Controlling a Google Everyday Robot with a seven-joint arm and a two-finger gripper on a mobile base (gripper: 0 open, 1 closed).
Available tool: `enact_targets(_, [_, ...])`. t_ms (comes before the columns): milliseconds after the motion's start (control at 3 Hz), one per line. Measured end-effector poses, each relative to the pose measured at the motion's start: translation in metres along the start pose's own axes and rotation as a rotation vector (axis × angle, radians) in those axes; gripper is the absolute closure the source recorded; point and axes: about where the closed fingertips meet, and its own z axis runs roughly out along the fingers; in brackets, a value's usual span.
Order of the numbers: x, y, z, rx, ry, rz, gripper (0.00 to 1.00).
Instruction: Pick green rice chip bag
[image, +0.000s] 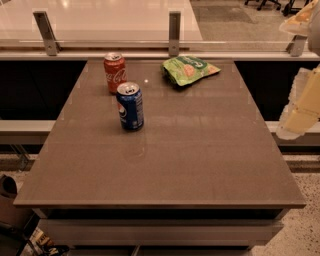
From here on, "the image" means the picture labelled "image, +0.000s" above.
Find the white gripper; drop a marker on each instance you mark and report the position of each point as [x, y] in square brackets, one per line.
[314, 36]

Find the green rice chip bag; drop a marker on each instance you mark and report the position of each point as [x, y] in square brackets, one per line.
[185, 70]

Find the office chair base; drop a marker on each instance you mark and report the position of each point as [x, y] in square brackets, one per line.
[263, 3]

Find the brown table with drawer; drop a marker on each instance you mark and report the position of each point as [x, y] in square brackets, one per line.
[203, 170]

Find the blue Pepsi can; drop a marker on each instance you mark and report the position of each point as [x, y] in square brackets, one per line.
[130, 106]

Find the red Coca-Cola can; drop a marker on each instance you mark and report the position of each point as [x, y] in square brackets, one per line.
[115, 70]

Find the dark objects on floor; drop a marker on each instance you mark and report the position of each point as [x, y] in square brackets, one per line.
[17, 226]

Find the right metal railing bracket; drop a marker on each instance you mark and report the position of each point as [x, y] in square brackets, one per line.
[296, 46]

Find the metal railing bracket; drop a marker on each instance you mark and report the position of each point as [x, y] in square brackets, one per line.
[296, 46]
[174, 32]
[51, 44]

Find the middle metal railing bracket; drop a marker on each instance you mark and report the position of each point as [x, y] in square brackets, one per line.
[174, 32]

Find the left metal railing bracket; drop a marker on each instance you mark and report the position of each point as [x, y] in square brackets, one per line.
[51, 44]

